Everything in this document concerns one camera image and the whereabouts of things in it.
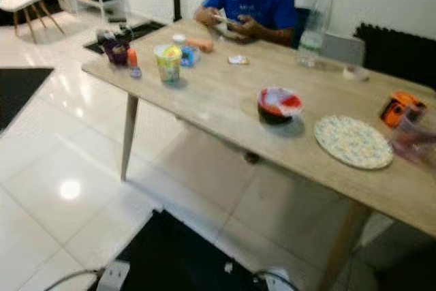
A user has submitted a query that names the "small blue container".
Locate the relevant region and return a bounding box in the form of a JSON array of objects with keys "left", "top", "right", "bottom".
[{"left": 181, "top": 46, "right": 202, "bottom": 67}]

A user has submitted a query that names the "colourful yellow green cup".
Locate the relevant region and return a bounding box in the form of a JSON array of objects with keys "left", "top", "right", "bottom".
[{"left": 154, "top": 44, "right": 183, "bottom": 85}]

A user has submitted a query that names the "orange sausage pack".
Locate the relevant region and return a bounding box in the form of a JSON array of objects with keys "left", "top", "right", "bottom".
[{"left": 184, "top": 35, "right": 215, "bottom": 53}]

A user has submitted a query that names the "person in blue shirt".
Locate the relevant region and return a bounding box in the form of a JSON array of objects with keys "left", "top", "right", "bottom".
[{"left": 194, "top": 0, "right": 299, "bottom": 46}]

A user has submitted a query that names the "light wooden table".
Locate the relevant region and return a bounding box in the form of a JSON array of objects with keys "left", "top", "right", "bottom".
[{"left": 82, "top": 17, "right": 436, "bottom": 291}]

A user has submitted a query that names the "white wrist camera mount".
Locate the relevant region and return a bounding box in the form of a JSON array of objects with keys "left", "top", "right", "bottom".
[
  {"left": 97, "top": 259, "right": 131, "bottom": 291},
  {"left": 264, "top": 269, "right": 297, "bottom": 291}
]

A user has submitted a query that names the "phone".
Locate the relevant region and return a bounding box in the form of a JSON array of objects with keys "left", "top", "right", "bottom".
[{"left": 211, "top": 13, "right": 236, "bottom": 26}]

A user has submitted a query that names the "tall clear water bottle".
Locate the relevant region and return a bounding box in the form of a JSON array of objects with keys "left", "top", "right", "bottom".
[{"left": 296, "top": 0, "right": 337, "bottom": 68}]

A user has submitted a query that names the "dark blue plastic bin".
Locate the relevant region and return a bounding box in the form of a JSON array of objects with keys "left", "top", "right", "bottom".
[{"left": 293, "top": 8, "right": 311, "bottom": 50}]

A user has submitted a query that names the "red white covered bowl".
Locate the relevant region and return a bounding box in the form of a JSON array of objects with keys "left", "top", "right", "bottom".
[{"left": 258, "top": 87, "right": 304, "bottom": 125}]

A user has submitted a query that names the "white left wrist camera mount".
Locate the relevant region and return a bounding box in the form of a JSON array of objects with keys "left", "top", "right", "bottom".
[{"left": 97, "top": 259, "right": 131, "bottom": 291}]

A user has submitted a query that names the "beige tape roll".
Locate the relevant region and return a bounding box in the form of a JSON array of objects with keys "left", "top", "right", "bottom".
[{"left": 343, "top": 64, "right": 370, "bottom": 82}]

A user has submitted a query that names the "small orange bottle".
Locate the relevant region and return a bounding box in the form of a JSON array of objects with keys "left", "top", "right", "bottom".
[{"left": 127, "top": 47, "right": 142, "bottom": 78}]

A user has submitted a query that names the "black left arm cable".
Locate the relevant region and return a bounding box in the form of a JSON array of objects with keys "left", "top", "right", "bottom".
[{"left": 44, "top": 269, "right": 103, "bottom": 291}]

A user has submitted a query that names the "purple cup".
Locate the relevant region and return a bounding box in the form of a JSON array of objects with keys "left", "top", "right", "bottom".
[{"left": 103, "top": 39, "right": 130, "bottom": 67}]

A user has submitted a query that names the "grey chair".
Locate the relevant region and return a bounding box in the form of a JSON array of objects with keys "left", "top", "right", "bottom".
[{"left": 322, "top": 32, "right": 366, "bottom": 67}]

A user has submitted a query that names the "orange black tool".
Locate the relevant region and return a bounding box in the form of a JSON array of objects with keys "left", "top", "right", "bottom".
[{"left": 380, "top": 91, "right": 427, "bottom": 128}]

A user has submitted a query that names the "black foam tile panel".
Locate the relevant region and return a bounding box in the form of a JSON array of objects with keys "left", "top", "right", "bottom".
[{"left": 354, "top": 23, "right": 436, "bottom": 91}]

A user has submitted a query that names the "patterned round plate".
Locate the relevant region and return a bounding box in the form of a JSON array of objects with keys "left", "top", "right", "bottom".
[{"left": 313, "top": 115, "right": 394, "bottom": 170}]

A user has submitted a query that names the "pink transparent pitcher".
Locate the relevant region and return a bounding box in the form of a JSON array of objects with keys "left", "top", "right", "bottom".
[{"left": 390, "top": 110, "right": 436, "bottom": 164}]

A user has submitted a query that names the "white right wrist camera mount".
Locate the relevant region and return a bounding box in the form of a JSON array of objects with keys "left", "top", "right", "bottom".
[{"left": 264, "top": 269, "right": 297, "bottom": 291}]

